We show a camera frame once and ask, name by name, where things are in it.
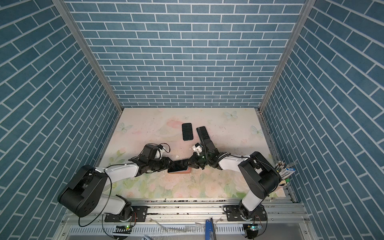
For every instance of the aluminium frame post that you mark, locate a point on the aluminium frame post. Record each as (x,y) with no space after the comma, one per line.
(77,34)
(303,16)

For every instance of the black phone case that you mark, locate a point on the black phone case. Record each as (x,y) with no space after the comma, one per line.
(187,132)

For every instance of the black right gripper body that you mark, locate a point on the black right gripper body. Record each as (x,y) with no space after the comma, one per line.
(201,160)

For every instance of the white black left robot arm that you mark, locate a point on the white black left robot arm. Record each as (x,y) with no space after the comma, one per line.
(90,189)

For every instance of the sage green phone case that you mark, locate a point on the sage green phone case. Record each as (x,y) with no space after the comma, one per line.
(203,135)

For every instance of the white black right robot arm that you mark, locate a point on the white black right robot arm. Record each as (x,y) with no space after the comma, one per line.
(260,176)

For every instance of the aluminium frame post left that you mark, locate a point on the aluminium frame post left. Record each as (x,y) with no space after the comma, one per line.
(77,34)

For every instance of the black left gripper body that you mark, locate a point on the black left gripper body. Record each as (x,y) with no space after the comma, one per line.
(158,165)

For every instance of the blue handled tool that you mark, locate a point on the blue handled tool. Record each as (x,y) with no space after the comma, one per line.
(210,233)

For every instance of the blue white box in cup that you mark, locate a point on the blue white box in cup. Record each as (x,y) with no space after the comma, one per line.
(286,172)

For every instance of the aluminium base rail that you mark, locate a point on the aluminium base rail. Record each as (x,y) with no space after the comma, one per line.
(171,219)

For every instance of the black smartphone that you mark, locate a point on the black smartphone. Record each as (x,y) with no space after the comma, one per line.
(178,165)

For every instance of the aluminium frame post right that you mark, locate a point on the aluminium frame post right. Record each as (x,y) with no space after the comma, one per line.
(303,16)

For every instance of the dusty pink phone case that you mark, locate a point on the dusty pink phone case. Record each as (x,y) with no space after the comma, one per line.
(188,170)

